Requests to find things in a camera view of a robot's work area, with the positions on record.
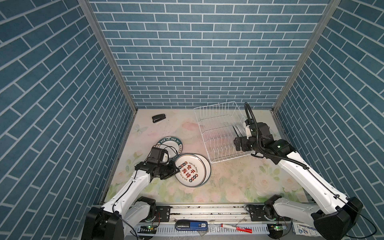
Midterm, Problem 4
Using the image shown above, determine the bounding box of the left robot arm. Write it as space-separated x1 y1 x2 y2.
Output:
81 147 180 240

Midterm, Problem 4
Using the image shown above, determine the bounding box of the controller board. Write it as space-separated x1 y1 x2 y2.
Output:
138 226 158 235
268 224 287 235

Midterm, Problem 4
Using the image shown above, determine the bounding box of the left controller board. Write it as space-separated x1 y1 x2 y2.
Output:
138 226 158 235

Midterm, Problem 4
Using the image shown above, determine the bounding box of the right controller board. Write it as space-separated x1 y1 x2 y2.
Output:
268 224 287 235

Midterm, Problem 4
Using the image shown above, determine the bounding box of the white wire dish rack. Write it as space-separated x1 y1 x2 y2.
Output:
194 101 251 164

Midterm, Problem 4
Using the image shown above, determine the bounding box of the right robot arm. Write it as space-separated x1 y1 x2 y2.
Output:
234 120 363 240

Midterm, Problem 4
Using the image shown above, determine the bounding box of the black stapler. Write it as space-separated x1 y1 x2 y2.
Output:
152 114 166 124

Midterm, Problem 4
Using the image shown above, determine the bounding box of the white toothpaste box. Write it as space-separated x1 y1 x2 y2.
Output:
293 222 321 237

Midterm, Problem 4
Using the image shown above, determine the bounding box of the blue black handheld device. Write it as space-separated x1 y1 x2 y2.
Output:
175 220 208 231

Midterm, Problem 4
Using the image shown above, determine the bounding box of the red handled screwdriver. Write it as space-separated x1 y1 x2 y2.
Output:
221 224 253 234

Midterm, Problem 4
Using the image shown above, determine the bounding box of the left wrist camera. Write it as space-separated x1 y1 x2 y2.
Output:
147 147 169 164

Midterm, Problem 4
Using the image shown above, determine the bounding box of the aluminium mounting rail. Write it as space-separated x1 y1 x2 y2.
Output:
89 202 341 240

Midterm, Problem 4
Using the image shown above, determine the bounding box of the plate with flower outline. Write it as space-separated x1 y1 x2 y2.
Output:
196 154 212 186

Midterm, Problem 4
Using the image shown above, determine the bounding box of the white plate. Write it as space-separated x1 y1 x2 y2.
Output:
236 124 247 138
156 136 183 161
233 126 243 138

